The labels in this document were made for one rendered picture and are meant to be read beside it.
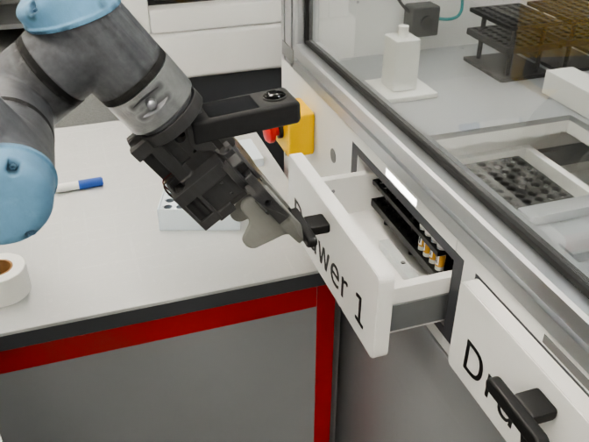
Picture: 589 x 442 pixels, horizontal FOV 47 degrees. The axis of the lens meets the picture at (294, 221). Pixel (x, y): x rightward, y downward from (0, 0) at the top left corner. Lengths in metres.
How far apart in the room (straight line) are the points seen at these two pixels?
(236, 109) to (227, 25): 0.84
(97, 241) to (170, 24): 0.59
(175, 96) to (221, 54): 0.89
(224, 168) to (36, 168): 0.23
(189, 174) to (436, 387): 0.38
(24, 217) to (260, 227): 0.29
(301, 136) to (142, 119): 0.47
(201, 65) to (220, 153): 0.86
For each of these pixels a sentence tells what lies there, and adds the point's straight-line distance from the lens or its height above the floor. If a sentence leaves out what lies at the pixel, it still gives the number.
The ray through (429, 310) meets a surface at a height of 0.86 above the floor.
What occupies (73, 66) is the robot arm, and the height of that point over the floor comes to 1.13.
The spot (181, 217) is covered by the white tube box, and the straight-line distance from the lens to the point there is 1.04.
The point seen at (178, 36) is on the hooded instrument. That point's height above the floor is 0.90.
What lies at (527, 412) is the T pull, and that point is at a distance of 0.59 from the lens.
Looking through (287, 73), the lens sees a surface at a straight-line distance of 1.18.
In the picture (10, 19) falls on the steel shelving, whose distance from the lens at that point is 4.72.
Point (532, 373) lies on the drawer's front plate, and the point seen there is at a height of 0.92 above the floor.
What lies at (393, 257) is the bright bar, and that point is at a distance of 0.84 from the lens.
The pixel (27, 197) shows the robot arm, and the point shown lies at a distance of 0.50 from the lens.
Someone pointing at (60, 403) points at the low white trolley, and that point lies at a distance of 1.03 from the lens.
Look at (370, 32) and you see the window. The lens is 0.88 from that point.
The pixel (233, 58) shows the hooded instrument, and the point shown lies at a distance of 1.54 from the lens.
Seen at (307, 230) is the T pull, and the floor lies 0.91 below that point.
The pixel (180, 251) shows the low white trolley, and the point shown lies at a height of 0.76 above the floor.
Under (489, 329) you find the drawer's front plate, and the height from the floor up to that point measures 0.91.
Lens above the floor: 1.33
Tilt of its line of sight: 32 degrees down
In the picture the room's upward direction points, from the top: straight up
